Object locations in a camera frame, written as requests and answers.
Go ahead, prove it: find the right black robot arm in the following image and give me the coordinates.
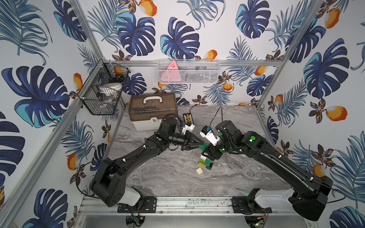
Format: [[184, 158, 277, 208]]
[[200, 120, 333, 221]]

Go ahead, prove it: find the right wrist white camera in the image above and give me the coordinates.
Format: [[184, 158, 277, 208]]
[[200, 125, 221, 146]]

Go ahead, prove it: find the cream lego lower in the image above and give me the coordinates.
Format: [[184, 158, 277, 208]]
[[196, 168, 203, 174]]

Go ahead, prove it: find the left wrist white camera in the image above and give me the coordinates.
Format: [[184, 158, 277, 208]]
[[181, 122, 195, 135]]

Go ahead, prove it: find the wrist white camera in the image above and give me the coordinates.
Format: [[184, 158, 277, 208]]
[[200, 125, 221, 146], [181, 122, 195, 135]]

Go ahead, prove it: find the brown lidded storage box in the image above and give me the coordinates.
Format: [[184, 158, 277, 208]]
[[128, 93, 178, 131]]

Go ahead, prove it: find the clear wall shelf tray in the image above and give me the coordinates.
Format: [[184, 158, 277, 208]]
[[157, 59, 221, 84]]

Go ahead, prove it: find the dark green long lego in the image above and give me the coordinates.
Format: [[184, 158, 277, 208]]
[[198, 144, 208, 151]]

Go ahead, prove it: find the black remote control box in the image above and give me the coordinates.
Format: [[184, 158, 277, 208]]
[[183, 113, 194, 124]]

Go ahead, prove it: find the black wire basket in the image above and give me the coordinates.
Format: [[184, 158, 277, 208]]
[[78, 59, 130, 116]]

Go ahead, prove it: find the pink triangle object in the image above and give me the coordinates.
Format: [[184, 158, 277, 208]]
[[160, 60, 182, 83]]

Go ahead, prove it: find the aluminium front rail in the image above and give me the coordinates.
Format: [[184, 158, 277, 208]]
[[76, 196, 312, 216]]

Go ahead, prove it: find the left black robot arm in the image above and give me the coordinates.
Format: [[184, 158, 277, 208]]
[[89, 114, 204, 207]]

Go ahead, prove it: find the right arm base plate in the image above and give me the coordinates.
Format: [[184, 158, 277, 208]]
[[232, 196, 272, 215]]

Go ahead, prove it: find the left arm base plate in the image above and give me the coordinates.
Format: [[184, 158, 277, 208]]
[[117, 196, 157, 214]]

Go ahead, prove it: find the white object in basket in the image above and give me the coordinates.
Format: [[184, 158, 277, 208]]
[[98, 83, 123, 96]]

